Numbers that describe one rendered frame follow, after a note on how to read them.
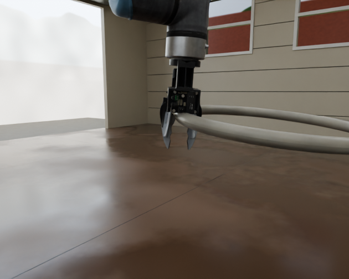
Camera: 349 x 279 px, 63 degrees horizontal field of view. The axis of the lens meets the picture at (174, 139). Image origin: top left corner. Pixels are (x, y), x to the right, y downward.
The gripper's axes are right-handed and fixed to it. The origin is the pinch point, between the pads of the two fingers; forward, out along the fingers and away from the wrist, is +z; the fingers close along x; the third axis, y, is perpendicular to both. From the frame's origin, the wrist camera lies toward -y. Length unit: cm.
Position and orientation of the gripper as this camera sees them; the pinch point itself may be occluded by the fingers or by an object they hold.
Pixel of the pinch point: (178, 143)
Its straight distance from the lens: 72.0
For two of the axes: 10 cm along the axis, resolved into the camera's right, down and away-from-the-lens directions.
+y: 0.4, 2.2, -9.7
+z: -0.6, 9.7, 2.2
